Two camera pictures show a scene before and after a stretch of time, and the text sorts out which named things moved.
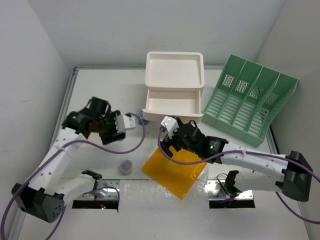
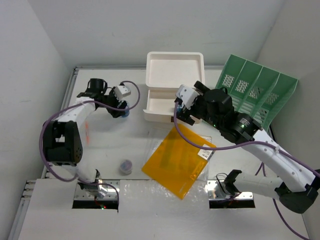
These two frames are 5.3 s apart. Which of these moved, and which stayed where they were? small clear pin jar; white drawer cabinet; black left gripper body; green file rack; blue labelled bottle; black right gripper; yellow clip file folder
Moved: black right gripper; blue labelled bottle; black left gripper body
Stayed: white drawer cabinet; yellow clip file folder; small clear pin jar; green file rack
